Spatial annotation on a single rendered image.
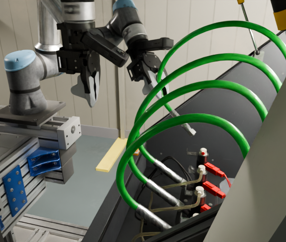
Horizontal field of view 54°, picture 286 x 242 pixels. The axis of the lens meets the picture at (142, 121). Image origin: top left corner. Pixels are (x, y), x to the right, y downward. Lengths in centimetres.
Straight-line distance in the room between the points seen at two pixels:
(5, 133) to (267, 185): 116
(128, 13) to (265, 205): 78
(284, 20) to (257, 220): 19
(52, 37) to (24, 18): 201
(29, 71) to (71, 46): 49
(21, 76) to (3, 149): 28
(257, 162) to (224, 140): 79
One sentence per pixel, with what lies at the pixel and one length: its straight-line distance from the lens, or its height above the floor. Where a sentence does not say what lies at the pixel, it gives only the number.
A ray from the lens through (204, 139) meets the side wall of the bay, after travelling 107.
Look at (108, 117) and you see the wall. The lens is 306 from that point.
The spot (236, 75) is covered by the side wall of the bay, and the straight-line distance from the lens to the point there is 98.
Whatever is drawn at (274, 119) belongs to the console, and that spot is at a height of 138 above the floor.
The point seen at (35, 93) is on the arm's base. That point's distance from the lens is 120.
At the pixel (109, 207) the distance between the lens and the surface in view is 80.
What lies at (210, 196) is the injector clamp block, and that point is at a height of 98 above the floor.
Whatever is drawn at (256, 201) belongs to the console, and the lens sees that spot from 26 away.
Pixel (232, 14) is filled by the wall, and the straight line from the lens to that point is 258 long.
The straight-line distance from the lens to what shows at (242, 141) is 44.
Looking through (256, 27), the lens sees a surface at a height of 141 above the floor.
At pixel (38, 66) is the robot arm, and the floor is 122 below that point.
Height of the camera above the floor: 148
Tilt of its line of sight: 25 degrees down
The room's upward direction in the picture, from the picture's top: straight up
